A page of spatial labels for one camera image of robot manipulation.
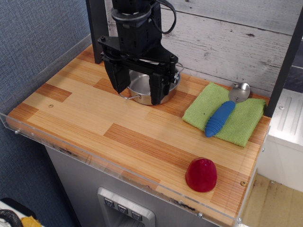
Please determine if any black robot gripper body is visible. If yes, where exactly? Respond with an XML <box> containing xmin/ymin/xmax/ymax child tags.
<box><xmin>98</xmin><ymin>4</ymin><xmax>178</xmax><ymax>83</ymax></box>

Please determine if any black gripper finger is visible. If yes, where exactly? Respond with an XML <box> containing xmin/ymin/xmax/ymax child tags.
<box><xmin>103</xmin><ymin>55</ymin><xmax>130</xmax><ymax>93</ymax></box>
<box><xmin>149</xmin><ymin>73</ymin><xmax>170</xmax><ymax>105</ymax></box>

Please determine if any blue handled metal spoon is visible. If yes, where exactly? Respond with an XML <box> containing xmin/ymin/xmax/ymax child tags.
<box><xmin>205</xmin><ymin>83</ymin><xmax>250</xmax><ymax>138</ymax></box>

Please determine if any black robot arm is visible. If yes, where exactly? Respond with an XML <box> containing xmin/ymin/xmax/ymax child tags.
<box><xmin>98</xmin><ymin>0</ymin><xmax>178</xmax><ymax>105</ymax></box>

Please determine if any small stainless steel pot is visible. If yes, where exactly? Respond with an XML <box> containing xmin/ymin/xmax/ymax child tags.
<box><xmin>119</xmin><ymin>63</ymin><xmax>184</xmax><ymax>105</ymax></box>

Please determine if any green folded cloth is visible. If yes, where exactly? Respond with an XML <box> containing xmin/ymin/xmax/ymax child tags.
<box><xmin>182</xmin><ymin>83</ymin><xmax>266</xmax><ymax>147</ymax></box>

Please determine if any clear acrylic table guard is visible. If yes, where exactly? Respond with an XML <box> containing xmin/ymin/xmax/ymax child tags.
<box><xmin>0</xmin><ymin>35</ymin><xmax>270</xmax><ymax>227</ymax></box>

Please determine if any grey toy fridge cabinet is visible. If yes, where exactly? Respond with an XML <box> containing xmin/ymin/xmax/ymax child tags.
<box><xmin>46</xmin><ymin>147</ymin><xmax>214</xmax><ymax>227</ymax></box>

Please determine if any silver dispenser button panel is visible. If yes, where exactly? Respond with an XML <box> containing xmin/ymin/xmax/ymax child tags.
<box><xmin>98</xmin><ymin>187</ymin><xmax>156</xmax><ymax>227</ymax></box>

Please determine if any white toy sink unit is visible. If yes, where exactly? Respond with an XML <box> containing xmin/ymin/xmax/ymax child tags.
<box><xmin>257</xmin><ymin>89</ymin><xmax>303</xmax><ymax>191</ymax></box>

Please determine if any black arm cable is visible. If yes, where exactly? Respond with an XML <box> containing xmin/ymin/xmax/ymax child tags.
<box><xmin>151</xmin><ymin>0</ymin><xmax>178</xmax><ymax>35</ymax></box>

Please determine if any dark left vertical post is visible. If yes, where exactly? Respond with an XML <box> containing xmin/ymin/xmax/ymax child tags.
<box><xmin>85</xmin><ymin>0</ymin><xmax>109</xmax><ymax>64</ymax></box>

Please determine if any dark vertical post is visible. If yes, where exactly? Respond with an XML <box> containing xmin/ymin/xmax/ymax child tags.
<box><xmin>85</xmin><ymin>0</ymin><xmax>109</xmax><ymax>64</ymax></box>
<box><xmin>262</xmin><ymin>0</ymin><xmax>303</xmax><ymax>117</ymax></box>

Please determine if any dark right vertical post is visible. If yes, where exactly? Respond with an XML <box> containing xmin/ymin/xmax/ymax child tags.
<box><xmin>262</xmin><ymin>0</ymin><xmax>303</xmax><ymax>117</ymax></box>

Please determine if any black braided hose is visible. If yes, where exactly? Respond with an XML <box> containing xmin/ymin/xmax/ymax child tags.
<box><xmin>0</xmin><ymin>209</ymin><xmax>24</xmax><ymax>227</ymax></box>

